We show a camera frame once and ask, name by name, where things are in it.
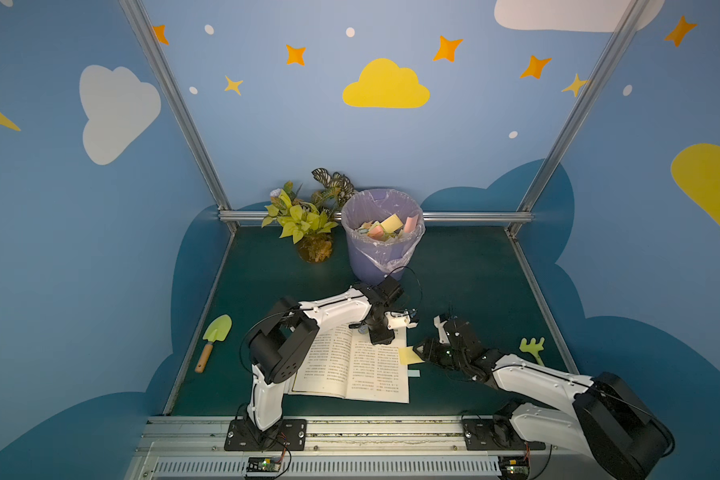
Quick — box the yellow sticky note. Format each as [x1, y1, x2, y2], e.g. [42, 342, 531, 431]
[398, 347, 424, 366]

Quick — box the pink sticky note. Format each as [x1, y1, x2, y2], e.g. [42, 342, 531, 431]
[403, 215, 419, 233]

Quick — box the paperback book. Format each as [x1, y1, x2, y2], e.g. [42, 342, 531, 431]
[286, 327, 409, 404]

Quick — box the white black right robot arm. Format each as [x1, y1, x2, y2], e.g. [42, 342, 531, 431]
[412, 316, 676, 479]

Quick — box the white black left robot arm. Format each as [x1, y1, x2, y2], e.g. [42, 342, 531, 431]
[244, 277, 414, 433]

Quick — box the purple trash bin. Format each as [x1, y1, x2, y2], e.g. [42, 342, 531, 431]
[341, 189, 425, 284]

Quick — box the green toy rake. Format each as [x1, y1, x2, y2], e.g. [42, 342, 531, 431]
[519, 337, 545, 366]

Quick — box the green potted plant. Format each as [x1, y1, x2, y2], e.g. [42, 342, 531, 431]
[261, 168, 357, 264]

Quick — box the right circuit board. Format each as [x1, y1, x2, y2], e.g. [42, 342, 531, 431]
[498, 457, 530, 480]

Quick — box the circuit board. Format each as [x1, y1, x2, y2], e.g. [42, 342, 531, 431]
[498, 457, 530, 480]
[245, 457, 283, 474]

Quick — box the green toy shovel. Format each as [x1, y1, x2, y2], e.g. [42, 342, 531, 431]
[194, 314, 233, 373]

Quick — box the left circuit board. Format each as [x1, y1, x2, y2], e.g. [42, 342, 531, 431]
[245, 457, 283, 474]

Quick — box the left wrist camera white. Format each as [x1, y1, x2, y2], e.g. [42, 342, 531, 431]
[385, 310, 418, 330]

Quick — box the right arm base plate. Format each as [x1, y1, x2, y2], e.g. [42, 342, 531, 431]
[460, 417, 546, 451]

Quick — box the aluminium corner frame post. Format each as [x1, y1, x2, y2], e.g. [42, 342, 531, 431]
[507, 0, 651, 240]

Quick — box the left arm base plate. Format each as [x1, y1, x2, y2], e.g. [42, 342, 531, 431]
[224, 417, 308, 452]

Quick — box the rear aluminium frame bar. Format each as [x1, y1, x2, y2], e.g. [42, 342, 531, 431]
[218, 210, 533, 224]

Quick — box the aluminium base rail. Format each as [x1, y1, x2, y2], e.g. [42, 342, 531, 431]
[125, 414, 609, 479]

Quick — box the left aluminium frame post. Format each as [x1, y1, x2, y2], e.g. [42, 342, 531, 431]
[119, 0, 238, 235]

